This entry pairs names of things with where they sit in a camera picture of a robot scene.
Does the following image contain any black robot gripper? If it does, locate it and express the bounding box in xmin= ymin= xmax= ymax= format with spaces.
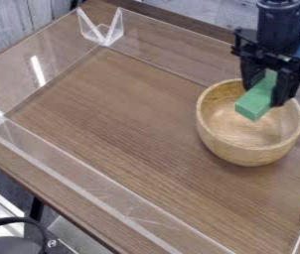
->
xmin=232 ymin=0 xmax=300 ymax=107

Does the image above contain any green rectangular block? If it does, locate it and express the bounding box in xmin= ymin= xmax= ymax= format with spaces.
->
xmin=234 ymin=71 xmax=277 ymax=121

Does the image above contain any brown wooden bowl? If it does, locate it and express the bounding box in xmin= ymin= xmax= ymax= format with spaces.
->
xmin=195 ymin=78 xmax=300 ymax=167

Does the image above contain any black table leg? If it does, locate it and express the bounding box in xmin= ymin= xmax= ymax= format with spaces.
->
xmin=29 ymin=197 xmax=46 ymax=221

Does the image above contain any black cable loop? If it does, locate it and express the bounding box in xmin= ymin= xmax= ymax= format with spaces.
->
xmin=0 ymin=216 xmax=48 ymax=254

